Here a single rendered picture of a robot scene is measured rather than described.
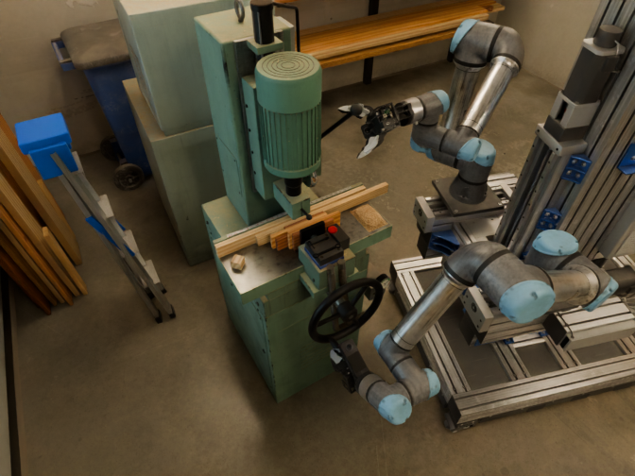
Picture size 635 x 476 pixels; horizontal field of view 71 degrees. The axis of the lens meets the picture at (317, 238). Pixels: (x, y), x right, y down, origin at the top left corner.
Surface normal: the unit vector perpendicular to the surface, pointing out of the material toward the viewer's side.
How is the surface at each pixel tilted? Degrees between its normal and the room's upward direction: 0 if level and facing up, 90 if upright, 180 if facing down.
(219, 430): 0
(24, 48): 90
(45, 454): 0
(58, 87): 90
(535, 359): 0
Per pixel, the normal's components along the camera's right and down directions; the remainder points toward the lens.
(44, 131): 0.00, -0.69
